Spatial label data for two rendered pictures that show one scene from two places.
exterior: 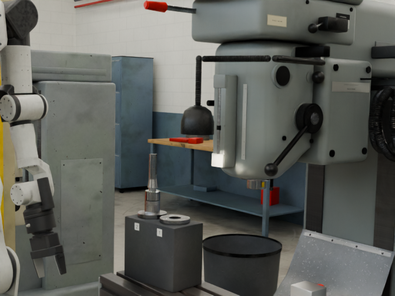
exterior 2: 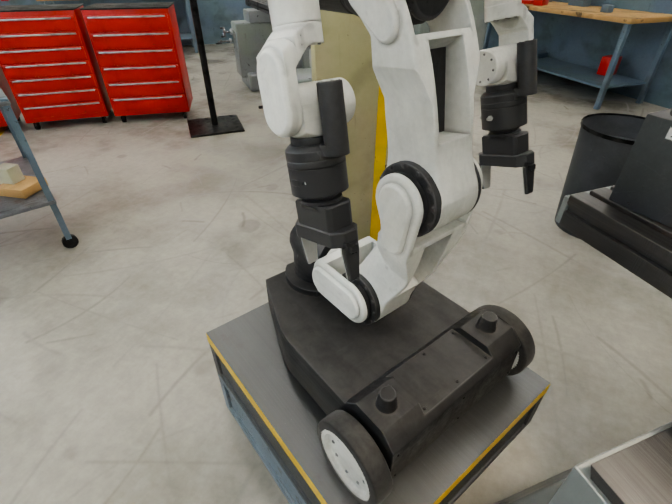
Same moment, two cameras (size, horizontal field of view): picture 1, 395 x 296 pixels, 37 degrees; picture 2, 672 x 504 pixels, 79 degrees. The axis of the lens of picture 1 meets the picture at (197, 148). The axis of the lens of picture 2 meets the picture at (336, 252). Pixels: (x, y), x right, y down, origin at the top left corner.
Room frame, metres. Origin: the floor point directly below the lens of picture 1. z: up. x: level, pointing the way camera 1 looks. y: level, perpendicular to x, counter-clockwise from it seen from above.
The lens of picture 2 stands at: (0.85, 0.53, 1.37)
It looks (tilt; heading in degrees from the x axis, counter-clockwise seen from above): 36 degrees down; 19
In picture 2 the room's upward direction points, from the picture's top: straight up
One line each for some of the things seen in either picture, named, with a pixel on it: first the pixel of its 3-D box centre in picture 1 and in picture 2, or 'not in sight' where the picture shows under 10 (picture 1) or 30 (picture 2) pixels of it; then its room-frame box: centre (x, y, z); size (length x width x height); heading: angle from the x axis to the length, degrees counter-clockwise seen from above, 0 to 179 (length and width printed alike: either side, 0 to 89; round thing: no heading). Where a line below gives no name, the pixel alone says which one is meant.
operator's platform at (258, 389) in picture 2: not in sight; (364, 396); (1.63, 0.69, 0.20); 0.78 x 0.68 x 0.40; 57
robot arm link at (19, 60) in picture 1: (19, 83); not in sight; (1.80, 0.55, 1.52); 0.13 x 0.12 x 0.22; 144
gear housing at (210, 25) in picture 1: (274, 23); not in sight; (1.45, -0.18, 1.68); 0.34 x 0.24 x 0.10; 129
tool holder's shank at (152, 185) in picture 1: (153, 172); not in sight; (1.78, 0.13, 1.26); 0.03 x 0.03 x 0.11
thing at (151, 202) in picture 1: (152, 202); not in sight; (1.78, 0.13, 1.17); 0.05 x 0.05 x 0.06
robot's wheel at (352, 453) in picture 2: not in sight; (352, 457); (1.28, 0.64, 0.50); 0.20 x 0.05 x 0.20; 57
